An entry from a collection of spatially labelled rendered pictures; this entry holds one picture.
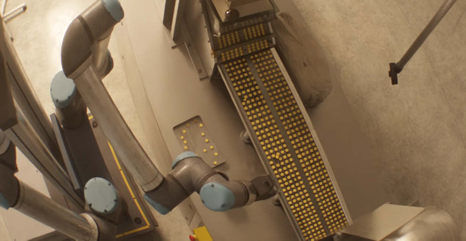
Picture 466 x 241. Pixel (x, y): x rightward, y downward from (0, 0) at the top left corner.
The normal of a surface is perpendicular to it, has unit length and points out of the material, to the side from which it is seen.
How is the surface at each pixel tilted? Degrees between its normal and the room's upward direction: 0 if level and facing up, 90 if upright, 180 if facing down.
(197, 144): 0
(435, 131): 0
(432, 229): 31
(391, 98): 0
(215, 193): 43
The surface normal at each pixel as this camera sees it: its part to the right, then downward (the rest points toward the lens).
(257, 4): 0.40, 0.31
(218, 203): -0.47, 0.00
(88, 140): 0.17, -0.37
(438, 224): -0.07, -0.76
